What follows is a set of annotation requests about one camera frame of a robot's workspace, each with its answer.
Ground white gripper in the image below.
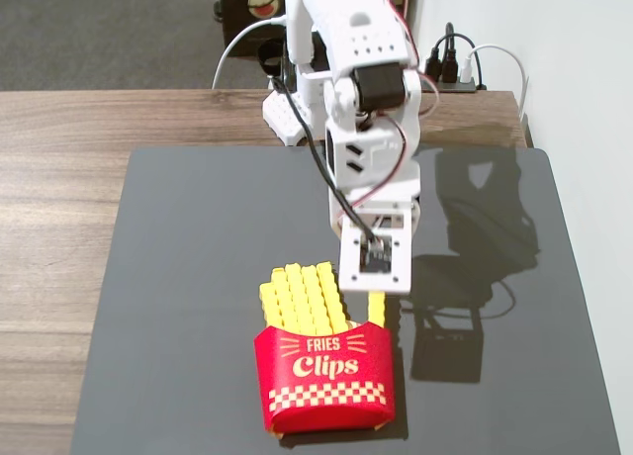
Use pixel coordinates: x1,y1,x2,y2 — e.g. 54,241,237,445
328,176,423,238

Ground yellow crinkle fry alone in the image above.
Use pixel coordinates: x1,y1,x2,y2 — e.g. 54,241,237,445
366,290,389,330

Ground short yellow crinkle fry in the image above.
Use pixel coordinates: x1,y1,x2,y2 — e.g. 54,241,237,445
258,282,282,328

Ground dark grey power strip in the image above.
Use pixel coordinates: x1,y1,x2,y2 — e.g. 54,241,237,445
418,76,479,95

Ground red fries clips box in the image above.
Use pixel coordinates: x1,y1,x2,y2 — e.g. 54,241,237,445
253,320,396,437

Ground grey rectangular mat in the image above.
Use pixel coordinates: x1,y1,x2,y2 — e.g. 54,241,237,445
68,145,622,455

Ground black speaker box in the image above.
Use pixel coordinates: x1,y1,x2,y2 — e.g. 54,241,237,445
220,0,289,58

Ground red white servo wires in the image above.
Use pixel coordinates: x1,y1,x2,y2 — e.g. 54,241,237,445
345,0,441,210

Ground white gripper camera mount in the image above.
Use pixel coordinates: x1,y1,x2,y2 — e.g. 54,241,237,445
339,209,413,295

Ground black camera cable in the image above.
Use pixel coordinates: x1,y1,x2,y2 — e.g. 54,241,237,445
270,75,378,251

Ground white plug with cable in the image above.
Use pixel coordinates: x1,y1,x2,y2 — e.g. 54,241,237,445
458,44,530,118

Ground black plug with straight cable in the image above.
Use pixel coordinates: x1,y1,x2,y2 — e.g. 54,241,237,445
440,22,459,85

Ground black strap loop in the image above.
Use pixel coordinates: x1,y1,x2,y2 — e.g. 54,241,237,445
256,40,281,76

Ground white cable behind table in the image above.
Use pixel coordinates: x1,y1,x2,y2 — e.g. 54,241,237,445
212,15,289,91

